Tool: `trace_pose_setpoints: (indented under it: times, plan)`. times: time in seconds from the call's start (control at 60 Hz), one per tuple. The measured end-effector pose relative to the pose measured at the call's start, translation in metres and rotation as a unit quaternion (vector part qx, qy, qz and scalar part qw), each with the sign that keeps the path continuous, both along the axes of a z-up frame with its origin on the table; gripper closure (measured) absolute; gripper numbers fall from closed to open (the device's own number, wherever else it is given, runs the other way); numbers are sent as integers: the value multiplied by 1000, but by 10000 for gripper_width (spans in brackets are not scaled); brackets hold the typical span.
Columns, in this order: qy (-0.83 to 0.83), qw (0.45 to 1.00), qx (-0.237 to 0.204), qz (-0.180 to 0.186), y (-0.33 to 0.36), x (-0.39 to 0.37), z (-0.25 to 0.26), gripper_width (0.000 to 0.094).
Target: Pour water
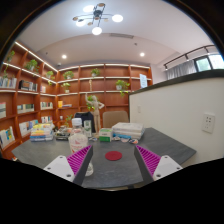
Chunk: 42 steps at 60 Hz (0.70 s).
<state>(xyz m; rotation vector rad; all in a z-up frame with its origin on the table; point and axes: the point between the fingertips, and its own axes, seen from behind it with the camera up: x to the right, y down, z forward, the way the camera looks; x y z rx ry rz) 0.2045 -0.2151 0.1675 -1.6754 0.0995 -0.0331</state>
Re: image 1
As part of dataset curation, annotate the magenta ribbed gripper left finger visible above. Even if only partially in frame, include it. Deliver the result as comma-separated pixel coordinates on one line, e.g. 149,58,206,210
44,145,93,186

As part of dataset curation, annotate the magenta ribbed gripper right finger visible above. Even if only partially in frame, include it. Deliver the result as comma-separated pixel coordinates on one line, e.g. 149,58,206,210
134,145,182,184

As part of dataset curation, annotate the clear plastic water bottle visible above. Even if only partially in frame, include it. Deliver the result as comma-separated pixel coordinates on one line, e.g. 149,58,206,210
67,118,90,174

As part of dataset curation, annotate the red round coaster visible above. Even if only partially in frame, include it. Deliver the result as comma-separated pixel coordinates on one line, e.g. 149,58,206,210
105,151,122,161

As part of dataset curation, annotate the green and white box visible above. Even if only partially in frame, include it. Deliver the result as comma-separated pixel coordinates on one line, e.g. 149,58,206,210
99,128,113,142

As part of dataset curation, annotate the small white green carton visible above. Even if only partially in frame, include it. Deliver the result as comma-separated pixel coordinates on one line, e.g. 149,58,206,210
84,120,92,138

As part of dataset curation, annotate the colourful book stack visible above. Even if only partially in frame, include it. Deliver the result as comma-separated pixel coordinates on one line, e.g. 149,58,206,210
30,123,53,142

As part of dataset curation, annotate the dark chair with jacket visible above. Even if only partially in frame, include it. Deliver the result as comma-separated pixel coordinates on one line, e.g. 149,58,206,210
74,112,95,132

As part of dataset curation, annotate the beige chair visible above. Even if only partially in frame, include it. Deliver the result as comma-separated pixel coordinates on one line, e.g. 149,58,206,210
103,111,129,128

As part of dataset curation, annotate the wooden artist mannequin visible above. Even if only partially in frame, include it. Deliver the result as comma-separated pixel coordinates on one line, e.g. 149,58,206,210
85,95,104,132

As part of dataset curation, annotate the potted plant on shelf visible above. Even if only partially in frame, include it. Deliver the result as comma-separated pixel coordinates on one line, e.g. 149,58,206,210
116,80,130,96

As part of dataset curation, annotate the grey window curtain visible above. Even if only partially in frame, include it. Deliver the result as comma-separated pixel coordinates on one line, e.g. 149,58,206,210
166,60,196,80

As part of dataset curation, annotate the ceiling chandelier lamp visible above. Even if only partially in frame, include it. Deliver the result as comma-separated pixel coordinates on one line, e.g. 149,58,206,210
72,3,123,36

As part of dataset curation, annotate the white wall power socket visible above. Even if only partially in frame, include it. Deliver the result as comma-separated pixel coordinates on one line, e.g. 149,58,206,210
202,114,215,133

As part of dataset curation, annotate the wooden wall bookshelf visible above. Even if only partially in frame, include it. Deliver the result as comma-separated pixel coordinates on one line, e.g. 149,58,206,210
0,42,152,159

